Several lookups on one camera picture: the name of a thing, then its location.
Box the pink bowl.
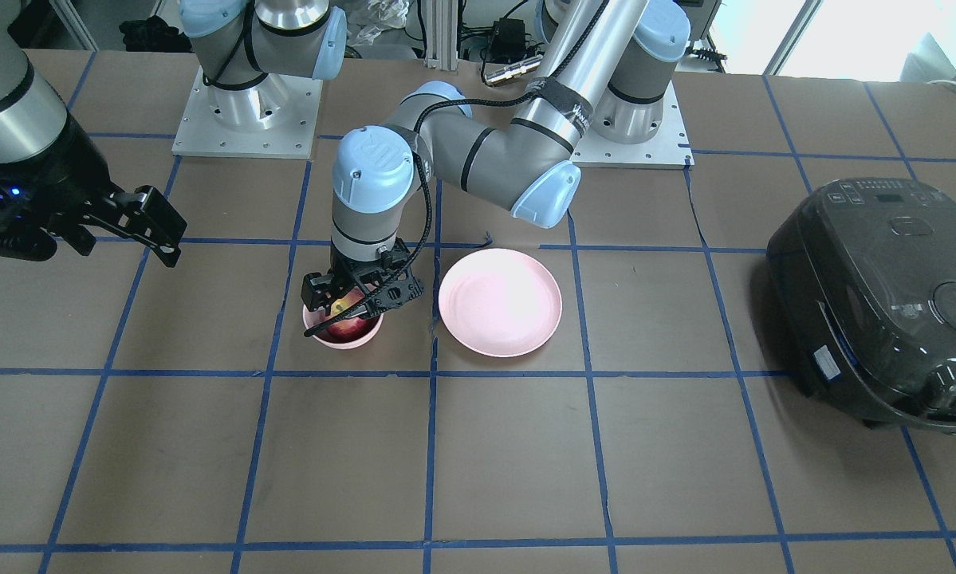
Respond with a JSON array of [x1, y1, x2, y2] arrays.
[[310, 315, 385, 350]]

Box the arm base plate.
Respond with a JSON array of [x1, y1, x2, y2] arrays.
[[171, 72, 324, 160], [570, 83, 695, 170]]

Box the pink plate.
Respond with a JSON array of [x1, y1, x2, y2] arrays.
[[438, 248, 564, 357]]

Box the black rice cooker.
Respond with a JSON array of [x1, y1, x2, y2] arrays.
[[766, 177, 956, 434]]

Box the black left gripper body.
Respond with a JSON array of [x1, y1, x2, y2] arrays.
[[329, 239, 419, 301]]

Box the red apple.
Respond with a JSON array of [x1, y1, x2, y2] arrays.
[[325, 288, 372, 343]]

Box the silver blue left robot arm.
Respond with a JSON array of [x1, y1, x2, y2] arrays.
[[301, 1, 691, 320]]

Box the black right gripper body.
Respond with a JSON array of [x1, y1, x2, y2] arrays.
[[0, 151, 120, 261]]

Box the black power adapter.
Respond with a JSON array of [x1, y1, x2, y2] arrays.
[[490, 18, 526, 52]]

